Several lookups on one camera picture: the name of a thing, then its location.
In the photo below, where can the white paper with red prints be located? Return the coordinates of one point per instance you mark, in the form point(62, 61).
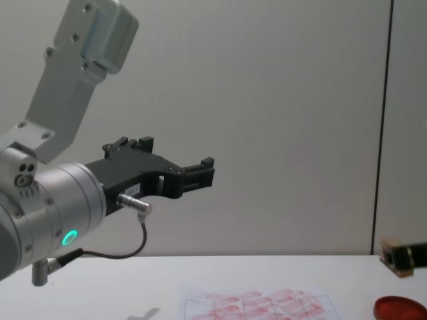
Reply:
point(253, 305)

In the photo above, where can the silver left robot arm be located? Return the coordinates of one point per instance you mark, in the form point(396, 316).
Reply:
point(60, 100)

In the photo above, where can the round red ink pad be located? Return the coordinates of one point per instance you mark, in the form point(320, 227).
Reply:
point(398, 308)

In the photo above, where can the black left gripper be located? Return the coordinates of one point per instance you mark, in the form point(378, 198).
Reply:
point(133, 170)

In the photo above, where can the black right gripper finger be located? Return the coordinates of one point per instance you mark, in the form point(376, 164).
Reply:
point(419, 255)

